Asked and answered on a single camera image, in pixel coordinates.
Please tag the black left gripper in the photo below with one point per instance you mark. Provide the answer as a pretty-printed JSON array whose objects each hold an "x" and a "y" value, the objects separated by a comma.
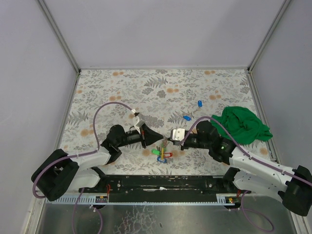
[{"x": 143, "y": 136}]

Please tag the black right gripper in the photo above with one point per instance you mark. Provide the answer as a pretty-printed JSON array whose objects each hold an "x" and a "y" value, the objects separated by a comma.
[{"x": 183, "y": 144}]

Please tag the spiral keyring with yellow handle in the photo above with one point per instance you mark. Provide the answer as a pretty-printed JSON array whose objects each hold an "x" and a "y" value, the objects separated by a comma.
[{"x": 161, "y": 152}]

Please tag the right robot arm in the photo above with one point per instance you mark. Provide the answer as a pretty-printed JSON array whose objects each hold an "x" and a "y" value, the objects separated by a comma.
[{"x": 249, "y": 172}]

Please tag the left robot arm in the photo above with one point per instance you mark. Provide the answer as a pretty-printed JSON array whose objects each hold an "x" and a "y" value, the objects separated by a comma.
[{"x": 62, "y": 172}]

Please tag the blue tag key lower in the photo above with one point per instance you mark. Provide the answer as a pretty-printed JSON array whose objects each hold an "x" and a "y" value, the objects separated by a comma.
[{"x": 187, "y": 118}]

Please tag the blue tag key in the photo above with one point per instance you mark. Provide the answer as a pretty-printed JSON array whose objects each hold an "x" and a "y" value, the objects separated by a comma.
[
  {"x": 187, "y": 118},
  {"x": 199, "y": 106}
]

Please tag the blue tag key upper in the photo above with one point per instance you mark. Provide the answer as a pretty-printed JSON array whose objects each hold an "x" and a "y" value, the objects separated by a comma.
[{"x": 199, "y": 106}]

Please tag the floral table mat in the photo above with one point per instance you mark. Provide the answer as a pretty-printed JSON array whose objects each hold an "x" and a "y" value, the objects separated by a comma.
[{"x": 104, "y": 98}]

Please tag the green cloth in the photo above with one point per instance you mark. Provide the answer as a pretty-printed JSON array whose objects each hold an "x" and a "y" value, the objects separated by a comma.
[{"x": 242, "y": 125}]

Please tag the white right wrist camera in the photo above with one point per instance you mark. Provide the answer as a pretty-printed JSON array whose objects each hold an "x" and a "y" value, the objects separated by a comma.
[{"x": 177, "y": 134}]

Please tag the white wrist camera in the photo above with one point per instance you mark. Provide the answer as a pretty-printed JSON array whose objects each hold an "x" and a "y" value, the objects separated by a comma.
[
  {"x": 177, "y": 134},
  {"x": 137, "y": 120}
]

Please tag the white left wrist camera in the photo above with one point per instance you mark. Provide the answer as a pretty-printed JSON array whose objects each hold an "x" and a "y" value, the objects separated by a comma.
[{"x": 137, "y": 120}]

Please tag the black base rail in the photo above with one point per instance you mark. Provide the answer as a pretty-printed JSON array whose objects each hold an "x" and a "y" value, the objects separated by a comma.
[{"x": 120, "y": 184}]

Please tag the white cable duct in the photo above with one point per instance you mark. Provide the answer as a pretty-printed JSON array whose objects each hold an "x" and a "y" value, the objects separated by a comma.
[{"x": 151, "y": 198}]

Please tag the left aluminium frame post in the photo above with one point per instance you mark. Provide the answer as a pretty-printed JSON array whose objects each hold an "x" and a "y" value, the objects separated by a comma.
[{"x": 58, "y": 34}]

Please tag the aluminium frame post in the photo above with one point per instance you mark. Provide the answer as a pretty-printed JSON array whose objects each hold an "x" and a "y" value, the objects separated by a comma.
[
  {"x": 58, "y": 34},
  {"x": 282, "y": 10}
]

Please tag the right aluminium frame post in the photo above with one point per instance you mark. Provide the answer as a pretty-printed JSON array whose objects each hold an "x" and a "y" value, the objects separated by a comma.
[{"x": 282, "y": 10}]

